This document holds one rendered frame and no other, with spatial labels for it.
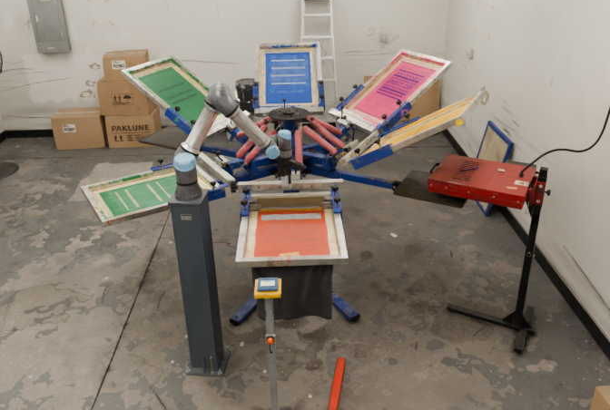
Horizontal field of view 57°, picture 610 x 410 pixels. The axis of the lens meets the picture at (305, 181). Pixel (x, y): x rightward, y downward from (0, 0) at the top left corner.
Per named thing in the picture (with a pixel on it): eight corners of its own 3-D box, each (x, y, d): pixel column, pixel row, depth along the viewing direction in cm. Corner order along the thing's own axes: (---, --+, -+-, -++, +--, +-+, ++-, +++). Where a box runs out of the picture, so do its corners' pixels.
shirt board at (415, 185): (476, 192, 385) (477, 181, 381) (460, 218, 352) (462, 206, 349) (303, 159, 443) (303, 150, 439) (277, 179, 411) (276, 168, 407)
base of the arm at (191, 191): (171, 200, 307) (169, 184, 303) (179, 189, 321) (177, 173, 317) (198, 201, 306) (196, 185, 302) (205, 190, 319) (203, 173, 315)
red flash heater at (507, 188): (539, 183, 364) (542, 166, 359) (528, 214, 328) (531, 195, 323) (446, 167, 391) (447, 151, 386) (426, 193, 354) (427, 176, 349)
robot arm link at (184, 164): (175, 185, 303) (172, 161, 297) (175, 175, 315) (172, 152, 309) (198, 182, 305) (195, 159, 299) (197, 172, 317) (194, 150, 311)
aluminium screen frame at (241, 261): (348, 264, 293) (348, 258, 291) (235, 268, 292) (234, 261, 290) (336, 196, 364) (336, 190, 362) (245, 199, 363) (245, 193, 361)
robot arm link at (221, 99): (223, 88, 288) (285, 151, 310) (221, 82, 298) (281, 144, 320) (207, 103, 289) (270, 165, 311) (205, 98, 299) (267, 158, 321)
